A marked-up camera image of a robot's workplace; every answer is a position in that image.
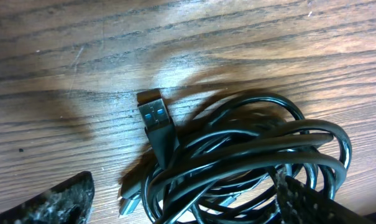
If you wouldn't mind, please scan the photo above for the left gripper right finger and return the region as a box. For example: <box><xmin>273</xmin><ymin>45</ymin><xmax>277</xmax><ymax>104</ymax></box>
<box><xmin>276</xmin><ymin>176</ymin><xmax>373</xmax><ymax>224</ymax></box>

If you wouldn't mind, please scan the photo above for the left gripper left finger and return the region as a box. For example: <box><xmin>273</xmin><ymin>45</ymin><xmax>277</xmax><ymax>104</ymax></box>
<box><xmin>0</xmin><ymin>171</ymin><xmax>95</xmax><ymax>224</ymax></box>

